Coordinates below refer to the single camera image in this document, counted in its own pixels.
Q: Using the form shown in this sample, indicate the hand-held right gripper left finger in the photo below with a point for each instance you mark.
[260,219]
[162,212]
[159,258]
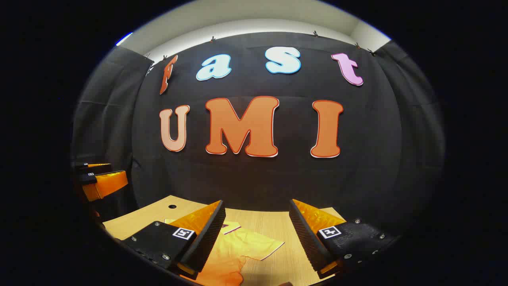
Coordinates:
[206,242]

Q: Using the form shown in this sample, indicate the orange T-shirt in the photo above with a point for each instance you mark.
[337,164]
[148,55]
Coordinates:
[238,246]

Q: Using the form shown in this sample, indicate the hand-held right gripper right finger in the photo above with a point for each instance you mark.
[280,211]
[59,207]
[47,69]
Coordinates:
[305,238]

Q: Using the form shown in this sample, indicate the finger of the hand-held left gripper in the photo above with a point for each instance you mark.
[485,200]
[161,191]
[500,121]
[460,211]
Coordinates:
[107,184]
[99,169]

